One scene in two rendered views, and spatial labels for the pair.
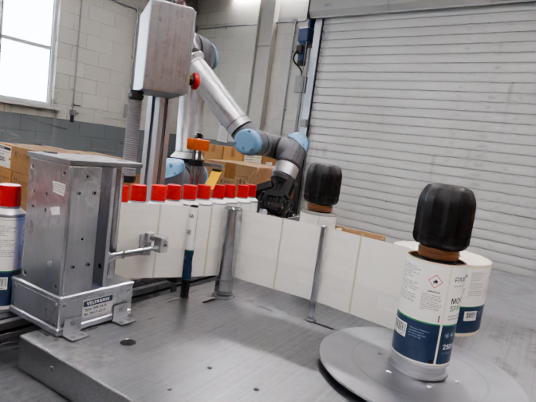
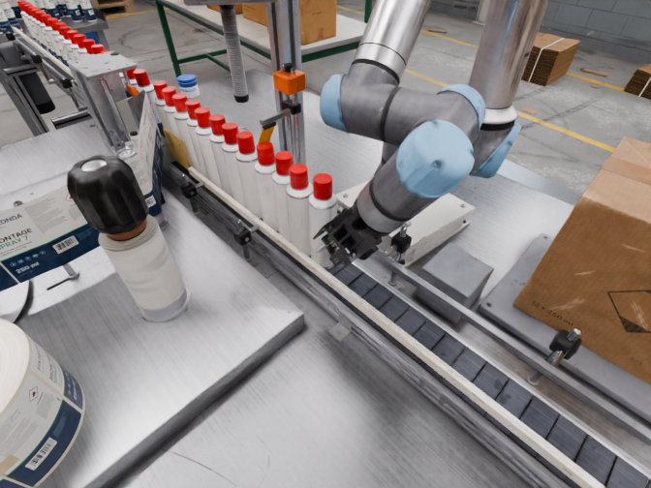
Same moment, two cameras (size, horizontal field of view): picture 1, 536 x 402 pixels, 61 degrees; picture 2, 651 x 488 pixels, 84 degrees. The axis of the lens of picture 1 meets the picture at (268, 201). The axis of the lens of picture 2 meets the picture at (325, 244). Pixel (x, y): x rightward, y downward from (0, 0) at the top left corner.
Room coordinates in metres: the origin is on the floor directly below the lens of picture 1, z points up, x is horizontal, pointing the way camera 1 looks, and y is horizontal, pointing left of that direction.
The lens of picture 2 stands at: (1.45, -0.44, 1.43)
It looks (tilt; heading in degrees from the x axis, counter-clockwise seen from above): 45 degrees down; 104
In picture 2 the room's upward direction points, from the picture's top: straight up
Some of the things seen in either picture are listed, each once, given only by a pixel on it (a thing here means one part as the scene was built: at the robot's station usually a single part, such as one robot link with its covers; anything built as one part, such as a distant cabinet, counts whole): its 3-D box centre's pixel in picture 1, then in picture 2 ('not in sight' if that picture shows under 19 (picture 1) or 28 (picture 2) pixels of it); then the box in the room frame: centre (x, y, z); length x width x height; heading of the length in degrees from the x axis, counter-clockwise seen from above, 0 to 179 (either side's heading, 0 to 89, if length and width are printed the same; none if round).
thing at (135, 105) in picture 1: (132, 136); (234, 52); (1.06, 0.33, 1.18); 0.04 x 0.04 x 0.21
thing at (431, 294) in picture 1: (433, 277); not in sight; (0.68, -0.26, 1.04); 0.09 x 0.09 x 0.29
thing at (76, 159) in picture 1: (87, 159); (102, 63); (0.73, 0.29, 1.14); 0.14 x 0.11 x 0.01; 149
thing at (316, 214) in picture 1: (317, 226); (136, 246); (1.06, -0.12, 1.03); 0.09 x 0.09 x 0.30
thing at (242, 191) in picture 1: (238, 221); (301, 213); (1.27, 0.07, 0.98); 0.05 x 0.05 x 0.20
